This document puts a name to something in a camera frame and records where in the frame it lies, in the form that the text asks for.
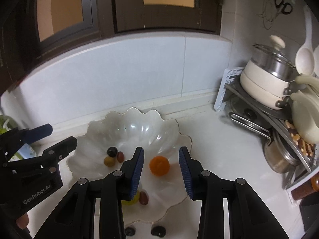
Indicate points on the green apple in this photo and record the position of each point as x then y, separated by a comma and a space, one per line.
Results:
135, 199

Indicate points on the person hand holding gripper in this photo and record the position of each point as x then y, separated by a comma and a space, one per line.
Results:
23, 221

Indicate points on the cream pot with steamer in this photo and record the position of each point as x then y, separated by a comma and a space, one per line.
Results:
268, 74

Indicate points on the white rice spoon left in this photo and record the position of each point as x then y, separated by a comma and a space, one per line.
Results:
304, 60

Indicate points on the white pump bottle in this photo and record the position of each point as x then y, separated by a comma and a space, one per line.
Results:
25, 152

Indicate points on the red grape tomato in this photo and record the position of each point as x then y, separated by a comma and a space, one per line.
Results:
120, 157
143, 199

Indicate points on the cream ceramic kettle pot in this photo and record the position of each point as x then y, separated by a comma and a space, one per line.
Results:
305, 109

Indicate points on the glass jar red sauce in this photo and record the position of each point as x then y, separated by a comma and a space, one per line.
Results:
308, 188

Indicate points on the small tan longan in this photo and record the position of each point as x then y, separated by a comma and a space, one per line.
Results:
109, 161

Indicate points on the orange tangerine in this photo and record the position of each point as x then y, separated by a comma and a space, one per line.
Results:
159, 166

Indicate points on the dark plum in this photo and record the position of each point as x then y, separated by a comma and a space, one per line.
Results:
112, 152
158, 231

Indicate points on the black kitchen scissors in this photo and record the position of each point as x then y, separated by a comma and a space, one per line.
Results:
283, 7

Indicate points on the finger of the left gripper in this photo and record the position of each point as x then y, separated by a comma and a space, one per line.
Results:
57, 149
14, 139

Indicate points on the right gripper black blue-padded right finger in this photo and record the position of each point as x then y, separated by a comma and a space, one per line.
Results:
249, 217

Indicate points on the blueberry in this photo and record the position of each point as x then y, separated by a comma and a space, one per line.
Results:
130, 231

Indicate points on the stainless steel pot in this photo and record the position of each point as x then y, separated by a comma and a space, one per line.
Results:
279, 155

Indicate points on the white metal corner shelf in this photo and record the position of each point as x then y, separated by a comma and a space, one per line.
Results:
230, 86

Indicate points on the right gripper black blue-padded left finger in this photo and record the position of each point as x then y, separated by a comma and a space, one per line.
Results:
74, 216

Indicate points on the dark brown window frame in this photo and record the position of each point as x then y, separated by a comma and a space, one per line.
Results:
35, 31

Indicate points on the green dish soap bottle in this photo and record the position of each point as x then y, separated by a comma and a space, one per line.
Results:
6, 124

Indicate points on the black knife block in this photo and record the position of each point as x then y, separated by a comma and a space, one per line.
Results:
309, 212

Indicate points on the white scalloped ceramic bowl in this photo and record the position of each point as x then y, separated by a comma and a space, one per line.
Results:
126, 131

